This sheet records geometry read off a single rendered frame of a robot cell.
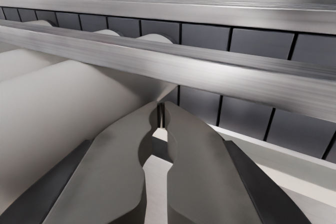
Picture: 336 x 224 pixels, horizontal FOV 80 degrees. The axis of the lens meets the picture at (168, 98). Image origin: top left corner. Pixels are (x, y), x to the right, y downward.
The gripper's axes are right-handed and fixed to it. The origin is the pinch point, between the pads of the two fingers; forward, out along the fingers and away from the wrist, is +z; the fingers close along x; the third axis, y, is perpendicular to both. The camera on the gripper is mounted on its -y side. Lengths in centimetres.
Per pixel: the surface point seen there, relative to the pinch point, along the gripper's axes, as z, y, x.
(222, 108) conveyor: 3.6, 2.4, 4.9
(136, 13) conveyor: 7.9, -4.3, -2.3
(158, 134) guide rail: 2.5, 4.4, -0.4
